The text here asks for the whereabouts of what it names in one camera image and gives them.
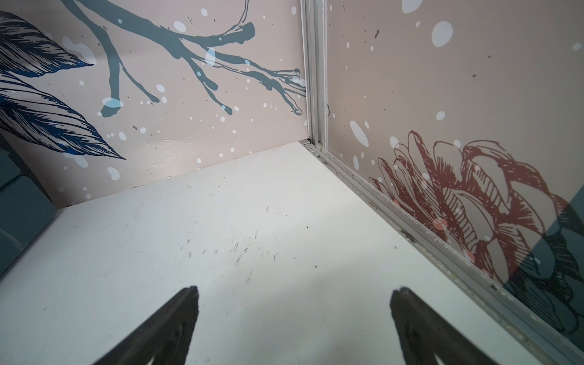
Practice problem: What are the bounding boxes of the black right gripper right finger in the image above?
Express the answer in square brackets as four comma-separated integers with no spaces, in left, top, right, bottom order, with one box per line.
[389,287,495,364]

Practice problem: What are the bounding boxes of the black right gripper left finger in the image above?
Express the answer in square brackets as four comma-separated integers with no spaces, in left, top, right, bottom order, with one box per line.
[96,286,199,364]

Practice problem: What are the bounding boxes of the teal drawer cabinet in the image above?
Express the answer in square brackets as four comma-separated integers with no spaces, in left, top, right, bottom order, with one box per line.
[1,138,57,273]

